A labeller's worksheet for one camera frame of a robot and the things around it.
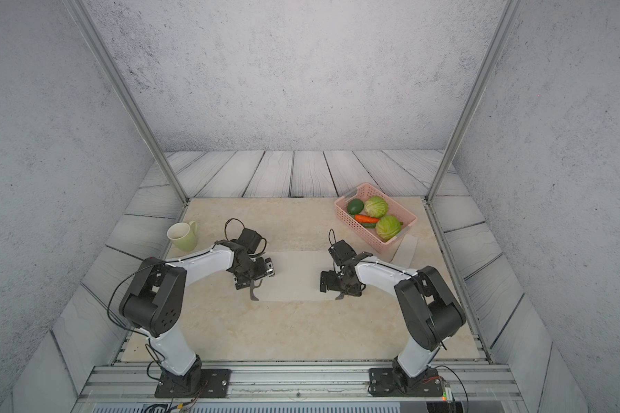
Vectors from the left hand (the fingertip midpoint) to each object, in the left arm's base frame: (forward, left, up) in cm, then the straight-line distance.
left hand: (269, 278), depth 94 cm
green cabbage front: (+17, -45, +6) cm, 49 cm away
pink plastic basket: (+41, -39, +3) cm, 56 cm away
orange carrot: (+27, -38, +1) cm, 47 cm away
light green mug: (+14, +32, +8) cm, 36 cm away
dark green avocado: (+32, -34, +3) cm, 47 cm away
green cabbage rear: (+28, -43, +6) cm, 52 cm away
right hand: (-5, -23, +1) cm, 23 cm away
